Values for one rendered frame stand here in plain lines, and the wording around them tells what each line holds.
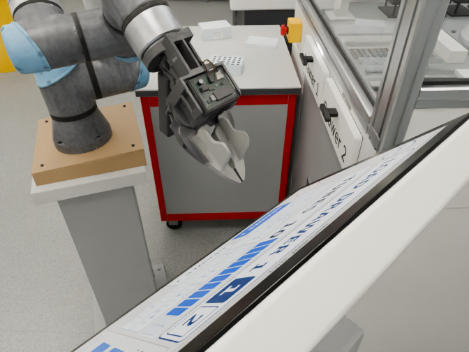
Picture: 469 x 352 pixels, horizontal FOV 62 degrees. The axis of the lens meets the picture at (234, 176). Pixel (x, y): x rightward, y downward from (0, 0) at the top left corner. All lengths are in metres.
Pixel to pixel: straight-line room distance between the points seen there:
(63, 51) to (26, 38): 0.05
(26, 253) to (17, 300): 0.25
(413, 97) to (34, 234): 1.77
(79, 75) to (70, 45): 0.35
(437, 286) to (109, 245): 0.94
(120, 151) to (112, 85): 0.16
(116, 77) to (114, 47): 0.35
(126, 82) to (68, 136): 0.20
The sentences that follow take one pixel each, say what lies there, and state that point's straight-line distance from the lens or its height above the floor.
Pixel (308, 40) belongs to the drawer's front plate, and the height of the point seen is 0.93.
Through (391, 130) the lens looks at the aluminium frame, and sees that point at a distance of 0.78.
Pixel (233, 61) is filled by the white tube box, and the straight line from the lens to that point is 1.52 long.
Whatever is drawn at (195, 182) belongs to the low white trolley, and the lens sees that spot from 1.67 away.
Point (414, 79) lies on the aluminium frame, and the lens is 0.75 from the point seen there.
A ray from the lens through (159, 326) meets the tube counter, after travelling 0.34.
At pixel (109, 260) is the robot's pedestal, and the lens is 1.33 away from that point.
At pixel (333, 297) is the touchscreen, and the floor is 1.18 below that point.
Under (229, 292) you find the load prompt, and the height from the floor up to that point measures 1.16.
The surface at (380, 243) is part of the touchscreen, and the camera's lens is 0.32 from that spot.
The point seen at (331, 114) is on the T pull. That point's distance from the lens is 1.00.
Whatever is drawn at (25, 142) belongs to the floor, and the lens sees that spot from 2.76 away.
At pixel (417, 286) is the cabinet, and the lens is 1.20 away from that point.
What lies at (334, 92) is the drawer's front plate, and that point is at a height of 0.93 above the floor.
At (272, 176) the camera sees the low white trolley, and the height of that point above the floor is 0.34.
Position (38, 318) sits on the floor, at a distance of 1.80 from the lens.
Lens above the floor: 1.41
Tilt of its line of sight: 40 degrees down
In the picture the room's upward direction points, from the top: straight up
